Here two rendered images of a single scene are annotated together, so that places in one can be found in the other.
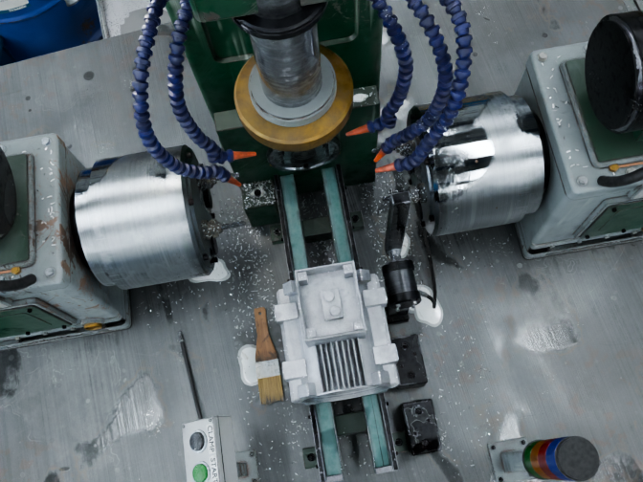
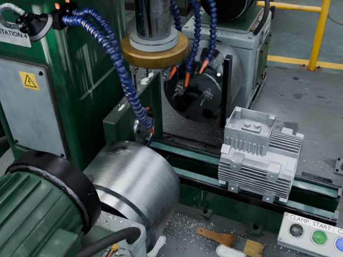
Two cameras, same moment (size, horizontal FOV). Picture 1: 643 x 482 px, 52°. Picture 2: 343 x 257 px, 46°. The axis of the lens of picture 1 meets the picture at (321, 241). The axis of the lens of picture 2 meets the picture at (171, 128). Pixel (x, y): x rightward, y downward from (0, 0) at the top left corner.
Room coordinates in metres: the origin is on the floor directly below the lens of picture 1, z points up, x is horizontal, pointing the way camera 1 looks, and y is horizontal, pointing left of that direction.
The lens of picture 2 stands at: (0.08, 0.88, 1.83)
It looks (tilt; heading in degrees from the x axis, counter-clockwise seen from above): 39 degrees down; 295
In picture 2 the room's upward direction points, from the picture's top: 2 degrees counter-clockwise
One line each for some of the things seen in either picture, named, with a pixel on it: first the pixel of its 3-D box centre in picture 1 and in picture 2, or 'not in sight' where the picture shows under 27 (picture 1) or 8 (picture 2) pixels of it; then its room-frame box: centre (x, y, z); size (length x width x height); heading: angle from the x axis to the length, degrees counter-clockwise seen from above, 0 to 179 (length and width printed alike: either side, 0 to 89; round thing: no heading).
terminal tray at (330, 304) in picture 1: (330, 305); (250, 131); (0.26, 0.00, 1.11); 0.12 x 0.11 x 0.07; 0
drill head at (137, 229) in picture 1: (126, 222); (113, 214); (0.50, 0.36, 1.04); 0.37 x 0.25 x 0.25; 91
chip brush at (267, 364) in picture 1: (265, 354); (229, 240); (0.25, 0.15, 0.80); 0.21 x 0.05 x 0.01; 1
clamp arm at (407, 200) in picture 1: (396, 227); (226, 93); (0.37, -0.13, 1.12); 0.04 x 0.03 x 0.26; 1
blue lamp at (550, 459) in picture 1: (570, 458); not in sight; (-0.03, -0.30, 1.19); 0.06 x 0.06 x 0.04
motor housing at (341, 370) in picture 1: (336, 339); (260, 159); (0.22, 0.00, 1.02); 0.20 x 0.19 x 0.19; 0
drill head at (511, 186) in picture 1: (482, 161); (207, 76); (0.51, -0.33, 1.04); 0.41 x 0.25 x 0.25; 91
